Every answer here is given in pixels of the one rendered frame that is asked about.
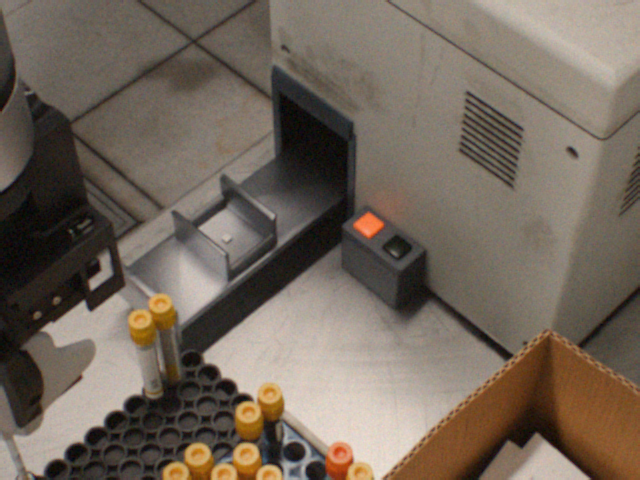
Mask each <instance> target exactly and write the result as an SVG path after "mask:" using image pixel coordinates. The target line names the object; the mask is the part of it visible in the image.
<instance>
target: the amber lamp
mask: <svg viewBox="0 0 640 480"><path fill-rule="evenodd" d="M354 226H355V228H357V229H358V230H359V231H361V232H362V233H363V234H365V235H366V236H367V237H369V238H370V237H371V236H372V235H373V234H375V233H376V232H377V231H378V230H380V229H381V228H383V227H384V223H383V222H380V221H379V220H378V219H376V218H375V217H374V216H372V215H371V214H370V213H367V214H366V215H365V216H364V217H362V218H361V219H360V220H359V221H357V222H356V223H355V224H354Z"/></svg>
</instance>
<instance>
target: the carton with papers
mask: <svg viewBox="0 0 640 480"><path fill-rule="evenodd" d="M380 480H640V389H639V388H638V387H637V386H636V385H634V384H633V383H632V382H629V381H628V380H626V379H625V378H623V377H621V376H620V375H618V374H617V373H615V372H613V371H612V370H610V368H608V367H606V366H604V365H602V364H600V363H599V362H597V361H596V360H594V359H593V358H592V357H590V356H589V355H587V354H586V353H585V352H583V351H582V350H580V349H579V348H578V347H576V346H574V345H573V344H571V343H570V342H568V341H567V340H565V338H564V337H562V336H560V335H558V334H557V333H555V332H553V331H552V330H551V329H544V330H543V331H542V332H541V333H539V334H538V335H537V336H536V337H535V338H533V339H532V341H531V342H530V343H529V344H528V345H527V346H526V347H524V348H523V349H522V350H521V351H520V352H519V353H518V354H517V355H516V356H515V357H512V358H511V359H510V360H509V361H508V362H507V363H506V364H504V365H503V366H502V367H501V368H500V369H499V370H498V371H497V372H495V373H494V374H493V376H492V377H490V378H489V379H488V380H487V381H486V382H485V383H484V384H482V385H480V386H479V387H478V388H477V389H475V390H474V391H473V392H472V393H470V394H469V395H468V396H467V397H466V398H465V399H463V400H462V401H461V402H460V403H459V404H458V405H456V406H455V407H454V408H453V410H452V411H451V412H450V413H449V414H446V415H445V416H444V417H443V418H442V419H441V420H440V421H439V422H438V423H436V424H435V425H434V426H433V427H432V428H431V429H430V430H429V431H428V432H427V433H426V434H425V435H424V436H423V437H422V438H421V439H420V440H419V442H418V443H417V444H416V445H415V446H413V448H412V449H411V450H410V451H409V452H408V453H407V454H406V455H405V456H404V457H403V458H402V459H401V460H400V461H398V462H397V463H396V464H395V465H394V466H393V467H392V468H391V469H390V470H389V471H388V472H387V474H386V475H385V476H384V477H383V478H382V479H380Z"/></svg>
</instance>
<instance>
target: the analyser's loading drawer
mask: <svg viewBox="0 0 640 480"><path fill-rule="evenodd" d="M347 158H349V151H347V150H346V149H345V148H343V147H342V146H340V145H339V144H338V143H336V142H335V141H334V140H332V139H331V138H330V137H328V136H327V135H326V133H324V132H323V131H321V130H320V129H319V128H317V127H315V128H313V129H311V130H310V131H309V132H307V133H306V135H305V136H303V137H302V138H301V139H299V140H298V141H296V142H295V143H294V144H292V145H291V146H290V147H288V148H287V149H286V150H284V151H283V152H282V153H279V154H278V155H277V156H275V157H274V158H273V159H271V160H270V161H269V162H267V163H266V164H265V165H263V166H262V167H261V168H259V170H258V171H256V172H255V173H254V174H252V175H251V176H250V177H248V178H246V179H245V180H243V181H242V182H241V183H239V184H237V183H235V182H234V181H233V180H231V179H230V178H229V177H228V176H226V175H225V174H222V176H221V178H220V183H221V194H220V195H218V196H217V197H216V198H213V199H212V200H211V201H209V202H208V203H207V205H205V206H204V207H202V208H201V209H200V210H198V211H197V212H196V213H194V214H193V215H192V216H190V217H189V218H188V219H186V218H185V217H184V216H183V215H181V214H179V213H178V212H177V211H176V210H172V212H171V214H172V218H173V224H174V232H173V233H171V234H170V235H169V236H167V237H166V238H165V240H163V241H162V242H161V243H159V244H158V245H157V246H155V247H154V248H153V249H150V250H149V251H148V252H146V253H145V254H144V255H142V256H141V257H140V258H138V259H137V260H135V261H134V262H133V263H131V264H130V265H129V266H127V265H126V264H125V263H124V262H123V261H122V260H120V262H122V267H123V273H124V277H125V282H126V287H124V288H123V289H122V290H119V291H118V292H117V294H118V295H119V296H120V297H122V298H123V299H124V300H126V301H127V302H128V303H129V304H130V305H131V307H132V308H133V309H135V310H136V311H137V310H145V311H147V312H149V311H148V309H149V307H148V302H149V299H150V298H152V297H153V296H155V295H157V294H166V295H168V296H169V297H170V298H171V301H172V304H173V305H174V309H175V315H176V322H175V323H174V326H175V331H176V337H177V344H178V345H179V344H181V343H182V337H181V330H182V329H184V328H186V327H187V326H188V325H189V324H191V323H192V322H193V321H194V320H196V319H197V318H198V317H199V316H201V315H202V314H203V313H205V312H206V311H207V310H208V309H210V307H211V306H212V305H213V304H216V303H217V302H218V301H219V300H221V299H222V298H223V297H224V296H226V295H227V294H228V293H230V292H231V291H232V290H233V289H235V288H236V287H237V286H238V285H240V284H241V283H242V282H243V281H245V280H247V279H248V278H250V277H251V276H252V275H253V273H255V272H256V271H257V270H258V269H260V268H261V267H262V266H263V265H265V264H266V263H267V262H269V261H270V260H271V259H272V258H274V257H275V256H276V255H277V254H279V253H281V252H282V251H283V250H285V249H286V248H287V247H289V246H290V245H291V244H292V243H294V242H295V241H296V240H297V238H299V237H300V236H301V235H302V234H304V233H305V232H306V231H308V230H309V229H310V228H311V227H313V226H315V225H316V224H317V223H319V222H320V221H321V220H322V219H324V218H325V217H326V216H328V215H329V214H330V213H331V212H333V211H334V210H335V209H336V208H338V207H339V206H340V205H341V204H343V202H344V201H345V200H347ZM226 233H228V234H229V235H230V236H231V237H232V241H231V242H230V243H228V244H227V245H226V244H225V243H224V242H223V241H222V240H221V237H222V236H223V235H225V234H226Z"/></svg>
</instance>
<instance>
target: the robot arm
mask: <svg viewBox="0 0 640 480"><path fill-rule="evenodd" d="M78 220H79V221H80V225H83V223H84V221H86V220H91V221H93V222H94V226H93V228H91V229H90V230H89V231H87V232H86V233H83V231H82V230H81V229H80V228H78V227H77V226H76V225H75V224H74V223H75V222H76V221H78ZM107 247H108V250H109V255H110V259H111V264H112V268H113V275H112V276H111V277H109V278H108V279H107V280H105V281H104V282H103V283H101V284H100V285H99V286H97V287H96V288H95V289H93V290H91V289H90V285H89V282H88V281H89V280H90V279H93V278H94V277H95V276H97V275H98V274H99V273H101V271H102V267H101V262H100V259H99V258H97V257H95V256H97V255H98V254H99V253H101V252H102V251H103V250H105V249H106V248H107ZM124 287H126V282H125V277H124V273H123V267H122V262H120V258H119V253H118V248H117V244H116V238H115V233H114V229H113V224H112V222H111V221H110V220H109V219H108V218H106V217H105V216H104V215H103V214H102V213H100V212H99V211H98V210H97V209H96V208H94V207H93V205H91V204H90V202H89V201H88V198H87V193H86V189H85V185H84V180H83V176H82V171H81V167H80V162H79V158H78V154H77V149H76V145H75V140H74V136H73V131H72V127H71V123H70V118H67V117H66V116H65V115H64V114H63V113H61V111H60V110H59V109H58V108H55V107H54V106H53V105H49V104H47V103H46V102H44V101H43V100H41V99H40V98H39V97H38V95H37V94H36V93H35V92H34V91H33V90H32V89H31V88H30V87H29V86H28V85H27V83H25V82H24V81H23V80H22V78H21V74H20V71H19V67H17V63H16V59H15V57H14V54H13V51H12V48H11V43H10V39H9V36H8V32H7V28H6V23H5V20H4V16H3V12H2V8H1V5H0V429H1V430H2V431H3V432H4V433H8V434H13V435H18V436H23V437H26V436H30V435H31V434H33V433H34V432H35V431H36V430H38V429H39V428H40V427H41V422H42V421H43V416H45V412H46V411H47V409H48V408H49V407H50V406H51V405H52V404H53V403H54V402H55V401H56V400H57V399H58V398H59V396H60V395H61V394H62V392H63V391H64V390H65V389H66V388H67V387H68V386H70V385H71V384H72V383H73V382H74V381H75V380H76V379H77V378H78V377H79V376H80V375H81V374H82V373H83V372H84V371H85V370H86V369H87V367H88V366H89V365H90V363H91V362H92V360H93V358H94V356H96V352H97V347H96V344H95V342H93V341H92V340H91V339H85V340H82V341H79V342H76V343H73V344H70V345H67V346H63V347H56V346H55V344H54V341H53V339H52V337H51V336H50V334H49V333H48V332H47V331H40V330H41V329H43V328H44V327H45V326H47V325H48V324H49V323H51V322H52V323H53V324H54V323H55V322H56V321H58V320H59V319H60V318H62V317H63V316H64V315H66V314H68V313H69V312H70V311H72V310H73V309H74V308H76V307H77V306H78V305H80V303H81V302H82V301H84V300H85V305H86V308H87V310H88V311H89V312H90V313H91V312H94V311H95V310H96V309H97V308H99V307H100V306H101V304H103V303H104V302H105V301H106V300H108V299H109V298H110V297H112V296H113V295H114V294H116V293H117V292H118V291H119V290H122V289H123V288H124Z"/></svg>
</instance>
